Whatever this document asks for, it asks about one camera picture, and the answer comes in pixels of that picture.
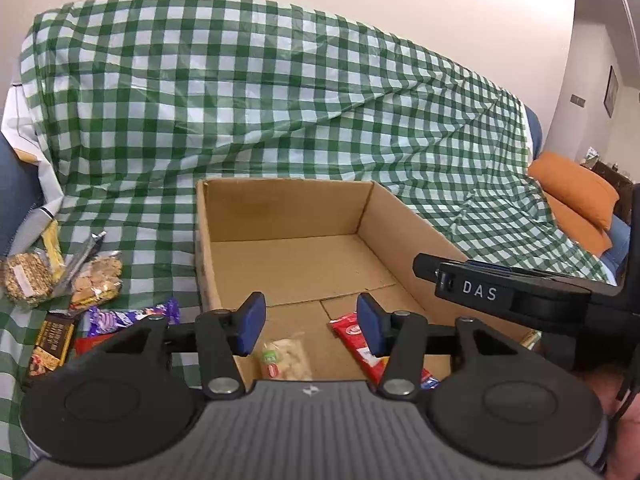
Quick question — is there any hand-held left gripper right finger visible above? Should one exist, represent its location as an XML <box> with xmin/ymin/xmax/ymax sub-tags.
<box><xmin>356</xmin><ymin>292</ymin><xmax>543</xmax><ymax>401</ymax></box>

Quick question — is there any dark framed wall picture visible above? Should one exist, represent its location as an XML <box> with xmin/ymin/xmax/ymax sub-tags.
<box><xmin>603</xmin><ymin>65</ymin><xmax>620</xmax><ymax>119</ymax></box>

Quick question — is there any clear cracker packet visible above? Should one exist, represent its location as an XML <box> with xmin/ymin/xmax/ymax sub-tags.
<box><xmin>70</xmin><ymin>251</ymin><xmax>124</xmax><ymax>311</ymax></box>

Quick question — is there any person's right forearm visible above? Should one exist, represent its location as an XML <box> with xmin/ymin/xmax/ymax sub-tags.
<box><xmin>582</xmin><ymin>364</ymin><xmax>640</xmax><ymax>480</ymax></box>

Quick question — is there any orange pillow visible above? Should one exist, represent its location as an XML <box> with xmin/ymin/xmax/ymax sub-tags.
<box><xmin>528</xmin><ymin>151</ymin><xmax>621</xmax><ymax>231</ymax></box>
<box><xmin>542</xmin><ymin>192</ymin><xmax>614</xmax><ymax>257</ymax></box>

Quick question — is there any clear puffs packet green label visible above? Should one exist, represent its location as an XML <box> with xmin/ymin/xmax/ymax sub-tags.
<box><xmin>254</xmin><ymin>331</ymin><xmax>313</xmax><ymax>383</ymax></box>

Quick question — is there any purple snack packet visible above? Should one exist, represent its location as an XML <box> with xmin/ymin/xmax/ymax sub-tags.
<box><xmin>87</xmin><ymin>299</ymin><xmax>181</xmax><ymax>338</ymax></box>

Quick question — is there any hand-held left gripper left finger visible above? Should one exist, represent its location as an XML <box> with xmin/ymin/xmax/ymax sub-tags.
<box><xmin>75</xmin><ymin>291</ymin><xmax>268</xmax><ymax>401</ymax></box>

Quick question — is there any cardboard box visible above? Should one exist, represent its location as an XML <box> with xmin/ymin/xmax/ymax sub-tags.
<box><xmin>195</xmin><ymin>177</ymin><xmax>543</xmax><ymax>391</ymax></box>

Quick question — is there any plain red wrapper packet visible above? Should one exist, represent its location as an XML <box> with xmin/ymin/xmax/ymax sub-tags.
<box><xmin>75</xmin><ymin>335</ymin><xmax>117</xmax><ymax>357</ymax></box>

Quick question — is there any yellow snack bar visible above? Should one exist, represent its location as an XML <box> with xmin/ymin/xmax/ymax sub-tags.
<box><xmin>41</xmin><ymin>220</ymin><xmax>68</xmax><ymax>281</ymax></box>

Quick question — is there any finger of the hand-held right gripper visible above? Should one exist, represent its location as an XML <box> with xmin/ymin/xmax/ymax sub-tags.
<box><xmin>413</xmin><ymin>253</ymin><xmax>471</xmax><ymax>284</ymax></box>

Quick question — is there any brown chocolate bar packet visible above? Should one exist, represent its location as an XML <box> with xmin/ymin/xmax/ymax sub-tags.
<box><xmin>27</xmin><ymin>312</ymin><xmax>76</xmax><ymax>378</ymax></box>

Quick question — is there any green checked cloth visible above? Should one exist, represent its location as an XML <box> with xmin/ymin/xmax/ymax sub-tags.
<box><xmin>0</xmin><ymin>0</ymin><xmax>618</xmax><ymax>466</ymax></box>

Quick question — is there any grey fabric cover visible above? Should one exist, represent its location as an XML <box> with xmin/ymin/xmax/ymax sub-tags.
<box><xmin>7</xmin><ymin>204</ymin><xmax>57</xmax><ymax>257</ymax></box>

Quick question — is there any round puffed grain cake packet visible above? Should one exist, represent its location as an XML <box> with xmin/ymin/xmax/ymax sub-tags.
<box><xmin>1</xmin><ymin>252</ymin><xmax>56</xmax><ymax>309</ymax></box>

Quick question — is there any red white-label snack packet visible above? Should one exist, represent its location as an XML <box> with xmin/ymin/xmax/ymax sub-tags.
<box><xmin>327</xmin><ymin>311</ymin><xmax>441</xmax><ymax>391</ymax></box>

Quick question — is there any dark wooden cabinet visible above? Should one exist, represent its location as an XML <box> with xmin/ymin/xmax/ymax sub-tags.
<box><xmin>580</xmin><ymin>147</ymin><xmax>636</xmax><ymax>226</ymax></box>

